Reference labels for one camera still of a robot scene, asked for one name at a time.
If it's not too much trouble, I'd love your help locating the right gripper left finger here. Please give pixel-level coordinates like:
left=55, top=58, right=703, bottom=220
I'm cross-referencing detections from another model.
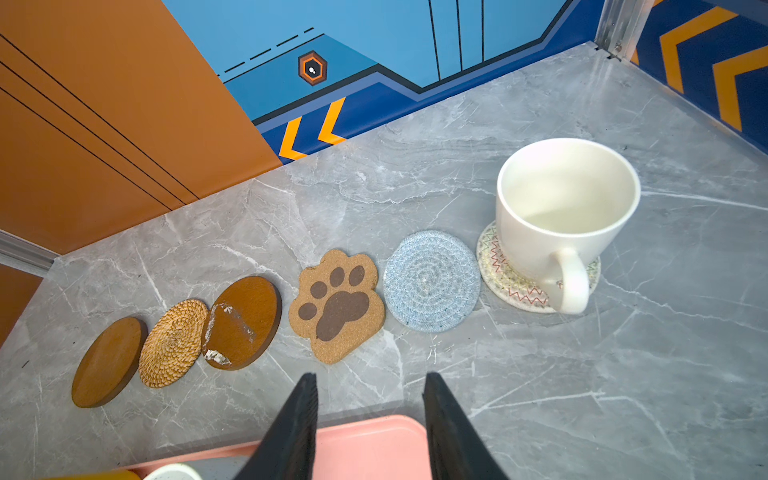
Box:
left=236, top=373, right=318, bottom=479

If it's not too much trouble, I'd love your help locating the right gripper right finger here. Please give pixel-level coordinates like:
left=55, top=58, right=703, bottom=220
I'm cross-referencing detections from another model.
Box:
left=422, top=372, right=508, bottom=480

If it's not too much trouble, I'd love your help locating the white mug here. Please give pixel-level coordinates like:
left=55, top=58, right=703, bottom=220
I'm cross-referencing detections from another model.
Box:
left=495, top=138, right=641, bottom=314
left=144, top=463, right=202, bottom=480

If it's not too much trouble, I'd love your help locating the glossy brown round coaster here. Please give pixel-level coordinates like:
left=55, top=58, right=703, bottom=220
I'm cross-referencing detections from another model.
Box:
left=201, top=276, right=283, bottom=371

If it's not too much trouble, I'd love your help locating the cork paw print coaster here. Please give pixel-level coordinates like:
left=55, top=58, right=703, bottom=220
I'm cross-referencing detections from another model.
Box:
left=289, top=249, right=385, bottom=365

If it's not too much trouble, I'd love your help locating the woven rattan round coaster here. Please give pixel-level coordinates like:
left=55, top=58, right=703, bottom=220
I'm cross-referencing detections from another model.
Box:
left=139, top=299, right=209, bottom=389

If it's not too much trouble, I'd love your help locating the light blue woven coaster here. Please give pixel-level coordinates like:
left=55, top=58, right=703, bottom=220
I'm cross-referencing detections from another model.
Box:
left=383, top=230, right=482, bottom=333

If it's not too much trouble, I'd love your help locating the yellow mug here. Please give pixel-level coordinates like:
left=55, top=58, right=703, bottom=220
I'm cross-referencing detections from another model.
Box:
left=45, top=470, right=140, bottom=480

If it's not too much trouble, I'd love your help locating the dark brown round coaster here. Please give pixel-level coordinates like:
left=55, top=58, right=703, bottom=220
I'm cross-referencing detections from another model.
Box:
left=71, top=317, right=148, bottom=408

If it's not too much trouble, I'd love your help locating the multicolour woven round coaster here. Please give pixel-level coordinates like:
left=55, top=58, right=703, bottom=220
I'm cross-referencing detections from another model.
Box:
left=477, top=217, right=611, bottom=315

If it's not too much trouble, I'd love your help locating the pink plastic tray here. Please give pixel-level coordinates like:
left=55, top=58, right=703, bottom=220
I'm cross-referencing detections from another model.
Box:
left=127, top=415, right=432, bottom=479

